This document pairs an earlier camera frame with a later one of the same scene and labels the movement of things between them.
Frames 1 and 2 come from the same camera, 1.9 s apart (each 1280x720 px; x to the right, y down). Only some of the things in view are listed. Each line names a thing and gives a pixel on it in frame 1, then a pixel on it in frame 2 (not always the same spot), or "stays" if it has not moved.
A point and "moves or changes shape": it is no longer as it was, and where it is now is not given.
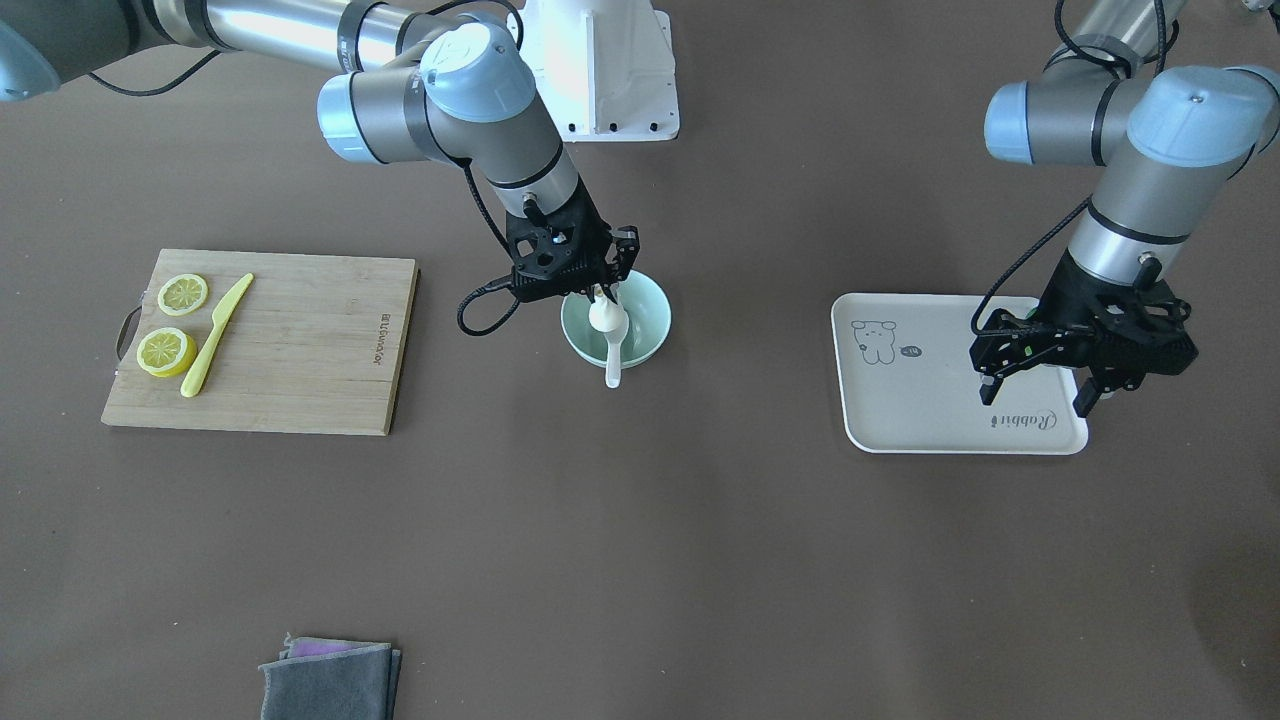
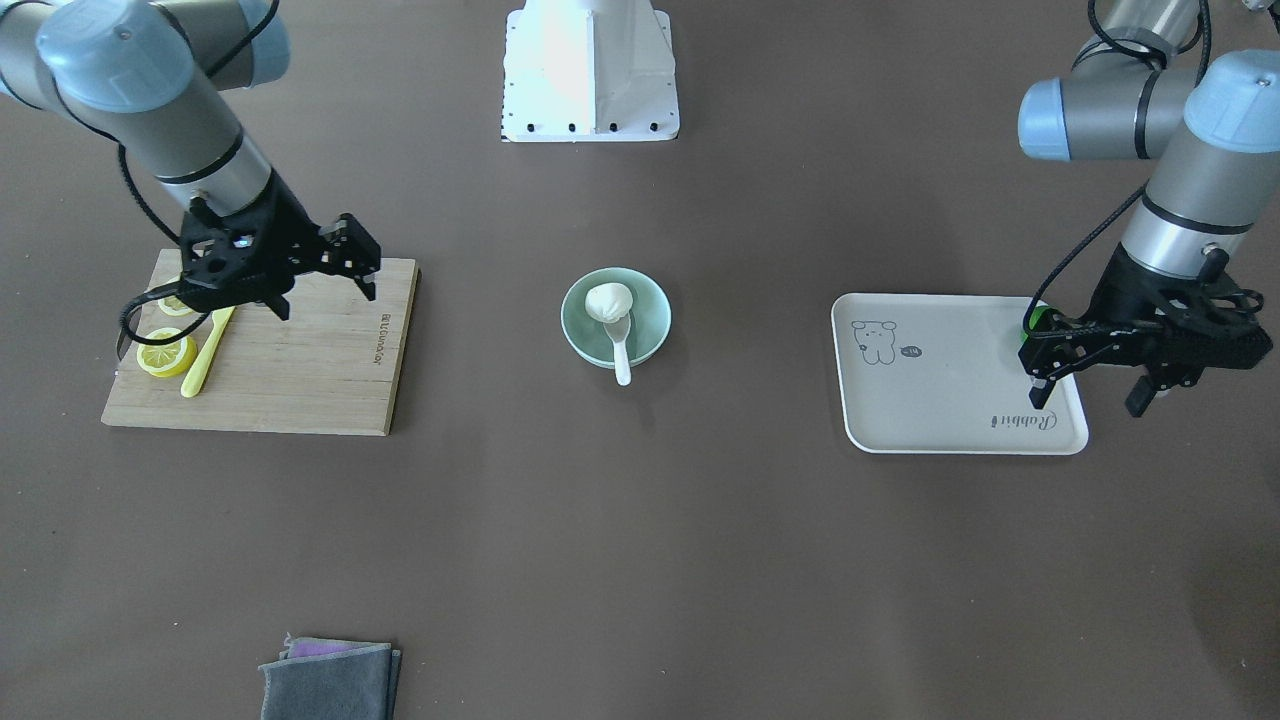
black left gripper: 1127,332 to 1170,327
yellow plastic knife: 220,320 stays
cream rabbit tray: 907,382 stays
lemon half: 166,352 stays
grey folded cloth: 320,679 stays
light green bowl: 649,312 stays
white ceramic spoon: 614,341 moves or changes shape
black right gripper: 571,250 to 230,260
